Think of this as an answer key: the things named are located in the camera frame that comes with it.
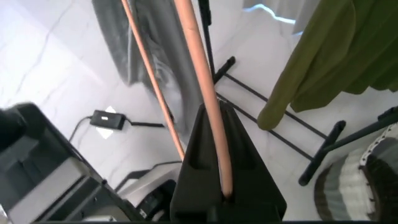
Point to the green long-sleeved shirt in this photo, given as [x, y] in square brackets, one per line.
[326, 62]

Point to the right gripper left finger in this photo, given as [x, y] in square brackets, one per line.
[196, 180]

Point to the black power adapter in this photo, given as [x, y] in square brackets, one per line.
[107, 119]

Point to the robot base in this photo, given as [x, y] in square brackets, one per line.
[46, 174]

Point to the pale grey shorts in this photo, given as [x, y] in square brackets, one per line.
[168, 46]

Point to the black clothes rack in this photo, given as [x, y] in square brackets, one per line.
[323, 149]

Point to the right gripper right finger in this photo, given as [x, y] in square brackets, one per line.
[255, 186]

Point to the white curtain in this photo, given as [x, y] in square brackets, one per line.
[286, 12]

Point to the white laundry basket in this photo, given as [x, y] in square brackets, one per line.
[348, 186]

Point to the pink clothes hanger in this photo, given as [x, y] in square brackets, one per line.
[202, 71]

